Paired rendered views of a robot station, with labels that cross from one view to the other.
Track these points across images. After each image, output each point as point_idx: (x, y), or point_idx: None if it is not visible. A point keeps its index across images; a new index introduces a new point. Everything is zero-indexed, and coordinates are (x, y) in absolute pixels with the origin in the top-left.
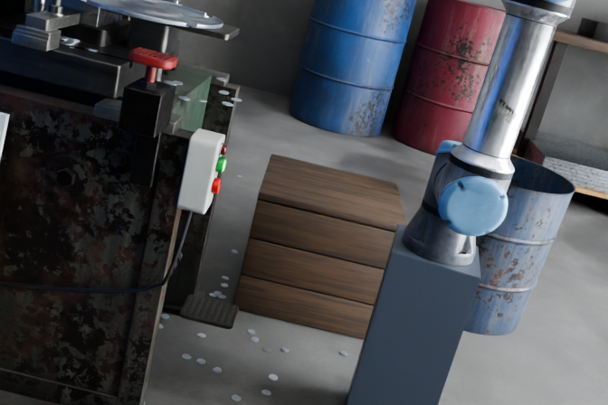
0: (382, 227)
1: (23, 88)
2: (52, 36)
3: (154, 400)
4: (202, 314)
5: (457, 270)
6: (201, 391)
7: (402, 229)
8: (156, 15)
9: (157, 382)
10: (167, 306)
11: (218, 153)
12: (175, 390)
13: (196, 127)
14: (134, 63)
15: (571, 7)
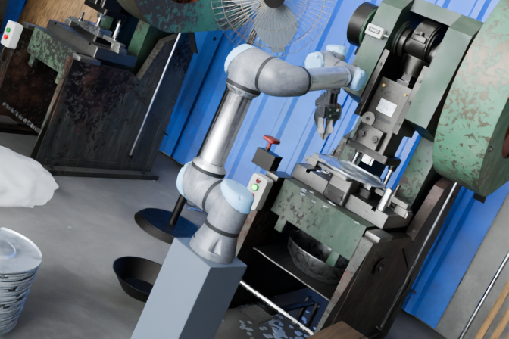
0: None
1: None
2: (310, 157)
3: (221, 324)
4: (252, 308)
5: (185, 237)
6: (221, 338)
7: (238, 260)
8: (334, 163)
9: (234, 332)
10: (266, 310)
11: (255, 179)
12: (226, 333)
13: (338, 244)
14: (311, 173)
15: (228, 77)
